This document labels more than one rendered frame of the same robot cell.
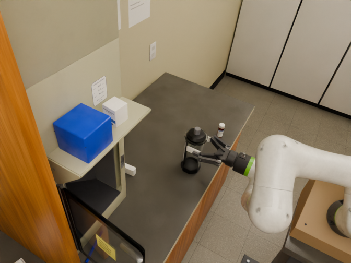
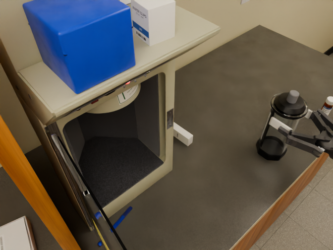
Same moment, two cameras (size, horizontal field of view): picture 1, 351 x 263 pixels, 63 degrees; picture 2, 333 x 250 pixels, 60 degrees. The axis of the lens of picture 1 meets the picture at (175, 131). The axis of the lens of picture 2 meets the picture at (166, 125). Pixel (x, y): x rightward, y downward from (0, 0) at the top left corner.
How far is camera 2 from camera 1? 0.40 m
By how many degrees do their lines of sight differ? 18
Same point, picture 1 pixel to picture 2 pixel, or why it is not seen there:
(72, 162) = (51, 87)
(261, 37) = not seen: outside the picture
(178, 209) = (240, 206)
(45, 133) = (11, 24)
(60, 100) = not seen: outside the picture
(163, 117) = (245, 79)
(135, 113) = (190, 30)
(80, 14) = not seen: outside the picture
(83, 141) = (59, 39)
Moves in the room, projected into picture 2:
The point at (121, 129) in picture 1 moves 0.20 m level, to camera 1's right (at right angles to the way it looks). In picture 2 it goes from (157, 50) to (288, 84)
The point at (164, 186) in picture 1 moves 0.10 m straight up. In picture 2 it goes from (227, 168) to (232, 150)
